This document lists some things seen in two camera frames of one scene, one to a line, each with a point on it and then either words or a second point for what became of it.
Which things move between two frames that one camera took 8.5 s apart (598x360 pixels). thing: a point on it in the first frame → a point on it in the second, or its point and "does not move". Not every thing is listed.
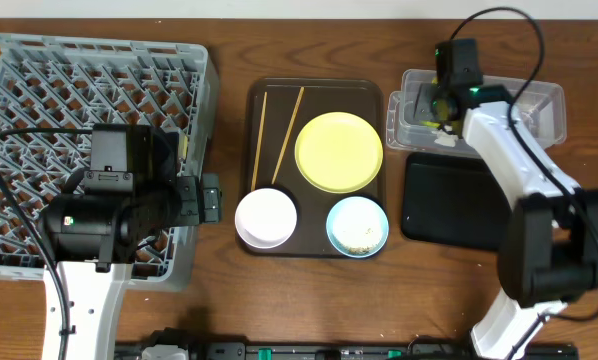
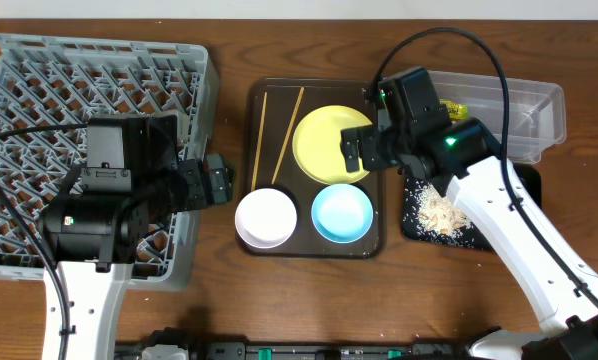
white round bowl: x=265 y=218 does not move
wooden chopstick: x=288 y=133 does not move
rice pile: x=359 y=249 → x=437 y=214
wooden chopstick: x=259 y=142 does not move
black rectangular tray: x=453 y=200 does not move
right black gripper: x=430 y=105 → x=357 y=150
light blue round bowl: x=357 y=227 → x=342 y=213
